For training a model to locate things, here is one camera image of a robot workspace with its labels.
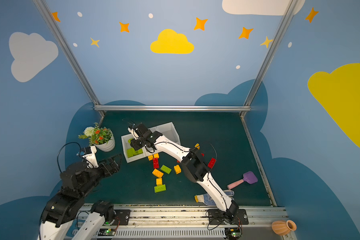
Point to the green lego brick front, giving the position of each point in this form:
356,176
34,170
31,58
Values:
160,188

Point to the front aluminium rail bed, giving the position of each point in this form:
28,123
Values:
155,222

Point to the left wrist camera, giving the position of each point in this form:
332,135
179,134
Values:
88,153

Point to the aluminium left frame post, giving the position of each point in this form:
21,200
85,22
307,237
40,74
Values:
47,15

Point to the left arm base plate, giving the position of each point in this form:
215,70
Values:
121,218

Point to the terracotta clay pot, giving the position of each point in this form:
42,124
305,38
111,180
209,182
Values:
283,228

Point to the right controller board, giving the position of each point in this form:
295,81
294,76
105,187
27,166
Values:
232,233

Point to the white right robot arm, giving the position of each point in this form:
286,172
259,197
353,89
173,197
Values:
193,165

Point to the left controller board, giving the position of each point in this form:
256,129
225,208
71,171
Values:
107,232

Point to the aluminium frame post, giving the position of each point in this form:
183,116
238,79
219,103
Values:
47,15
278,37

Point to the orange lego brick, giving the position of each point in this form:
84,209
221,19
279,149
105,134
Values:
157,173

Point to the purple pink toy shovel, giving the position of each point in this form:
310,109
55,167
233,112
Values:
248,177

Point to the potted artificial flower plant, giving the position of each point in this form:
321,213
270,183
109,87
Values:
100,137

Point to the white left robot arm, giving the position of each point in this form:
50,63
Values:
78,180

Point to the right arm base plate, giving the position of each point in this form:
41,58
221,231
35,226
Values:
217,217

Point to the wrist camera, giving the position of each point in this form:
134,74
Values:
88,153
133,132

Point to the controller board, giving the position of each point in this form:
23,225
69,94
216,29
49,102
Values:
232,233
107,232

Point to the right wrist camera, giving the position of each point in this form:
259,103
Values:
133,132

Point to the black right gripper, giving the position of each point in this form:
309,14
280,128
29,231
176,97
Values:
142,137

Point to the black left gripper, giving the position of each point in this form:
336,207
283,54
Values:
108,167

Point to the red lego brick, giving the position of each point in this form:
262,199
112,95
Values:
156,164
212,163

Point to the aluminium right frame post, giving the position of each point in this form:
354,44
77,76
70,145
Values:
278,37

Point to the small yellow lego front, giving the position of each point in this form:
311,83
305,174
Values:
159,182

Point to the yellow tall lego brick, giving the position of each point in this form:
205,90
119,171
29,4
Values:
177,169

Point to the aluminium back frame rail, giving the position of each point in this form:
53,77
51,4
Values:
131,108

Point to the green lego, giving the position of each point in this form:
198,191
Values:
132,152

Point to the green lego brick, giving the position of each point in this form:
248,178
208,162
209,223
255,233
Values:
160,188
166,169

